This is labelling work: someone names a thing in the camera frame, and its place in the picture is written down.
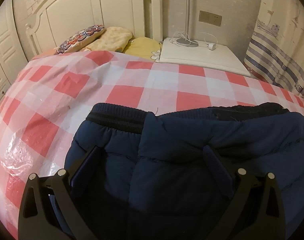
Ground navy blue puffer jacket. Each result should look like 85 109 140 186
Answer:
64 102 304 239

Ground red white checkered bed cover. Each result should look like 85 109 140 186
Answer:
0 51 304 237

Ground white nightstand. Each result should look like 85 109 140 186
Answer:
159 37 251 77

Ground nautical print curtain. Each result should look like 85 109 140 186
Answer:
244 0 304 98

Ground white wardrobe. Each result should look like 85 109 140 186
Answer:
0 0 27 102

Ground slim silver desk lamp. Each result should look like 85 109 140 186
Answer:
176 0 198 48

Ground patterned decorative pillow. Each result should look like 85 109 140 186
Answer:
55 25 106 55

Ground yellow bed sheet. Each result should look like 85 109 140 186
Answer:
123 37 162 62

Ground cream yellow pillow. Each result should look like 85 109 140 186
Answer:
80 27 133 53

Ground white wooden headboard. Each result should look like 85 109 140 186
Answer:
26 0 163 56

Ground white charger with cable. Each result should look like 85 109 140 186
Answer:
203 32 218 51

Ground wall switch socket panel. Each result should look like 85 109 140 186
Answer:
198 10 222 27

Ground paper notices on wall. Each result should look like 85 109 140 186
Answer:
26 0 38 16

